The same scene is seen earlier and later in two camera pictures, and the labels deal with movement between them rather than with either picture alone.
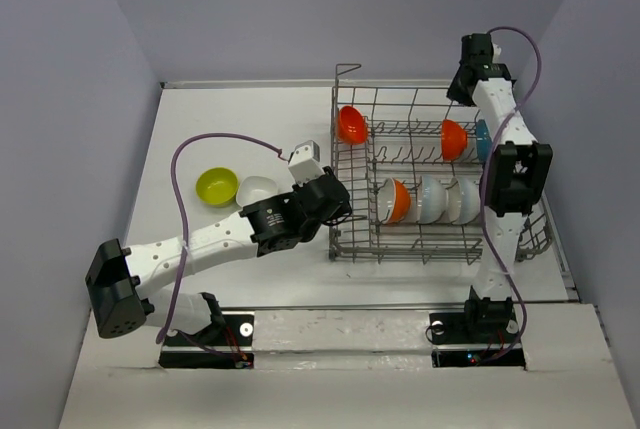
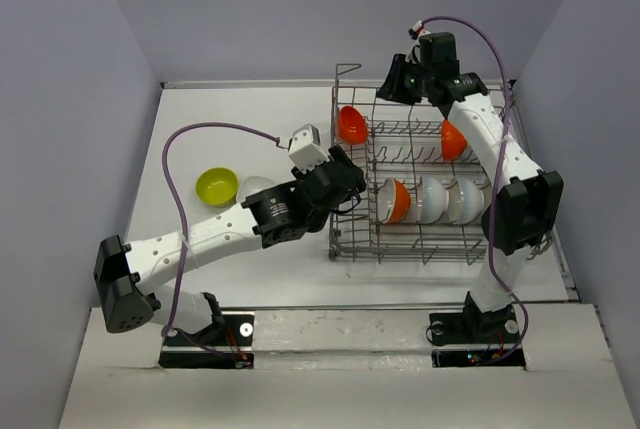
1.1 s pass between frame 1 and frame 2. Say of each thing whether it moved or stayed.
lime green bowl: stayed
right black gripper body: moved
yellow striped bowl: stayed
